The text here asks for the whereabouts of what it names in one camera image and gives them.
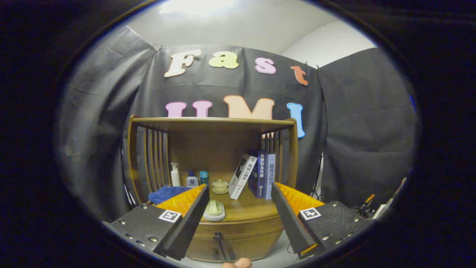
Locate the white pump bottle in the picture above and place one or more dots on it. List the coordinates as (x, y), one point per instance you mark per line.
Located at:
(175, 178)

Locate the white book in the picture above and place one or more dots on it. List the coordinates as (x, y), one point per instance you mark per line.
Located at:
(241, 176)

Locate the black equipment with orange part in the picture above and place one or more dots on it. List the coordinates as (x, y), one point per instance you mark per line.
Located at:
(366, 208)

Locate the wooden cabinet door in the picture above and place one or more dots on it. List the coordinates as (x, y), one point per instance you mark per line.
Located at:
(204, 249)
(253, 245)

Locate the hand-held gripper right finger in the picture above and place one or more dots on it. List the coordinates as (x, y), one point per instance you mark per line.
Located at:
(288, 219)

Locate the beige lidded tea cup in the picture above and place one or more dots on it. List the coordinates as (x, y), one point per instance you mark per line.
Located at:
(220, 187)

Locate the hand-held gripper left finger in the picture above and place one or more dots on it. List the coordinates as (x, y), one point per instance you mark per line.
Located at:
(189, 223)

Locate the wooden countertop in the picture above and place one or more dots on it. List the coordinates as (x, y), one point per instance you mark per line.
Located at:
(245, 208)

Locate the wooden drawer with black knob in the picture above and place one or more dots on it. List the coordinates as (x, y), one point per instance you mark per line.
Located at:
(245, 225)

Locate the white bottle with blue cap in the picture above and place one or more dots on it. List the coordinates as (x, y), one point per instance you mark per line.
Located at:
(192, 181)

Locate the folded blue towel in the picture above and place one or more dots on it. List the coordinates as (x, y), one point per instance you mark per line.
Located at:
(165, 193)

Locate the dark blue book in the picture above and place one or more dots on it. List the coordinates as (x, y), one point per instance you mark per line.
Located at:
(258, 175)

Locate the light blue book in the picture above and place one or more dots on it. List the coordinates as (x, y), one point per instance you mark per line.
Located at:
(270, 176)

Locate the clear blue bottle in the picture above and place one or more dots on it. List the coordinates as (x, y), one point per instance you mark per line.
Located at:
(203, 178)

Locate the wooden cabinet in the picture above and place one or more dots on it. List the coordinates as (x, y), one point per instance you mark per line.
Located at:
(212, 145)

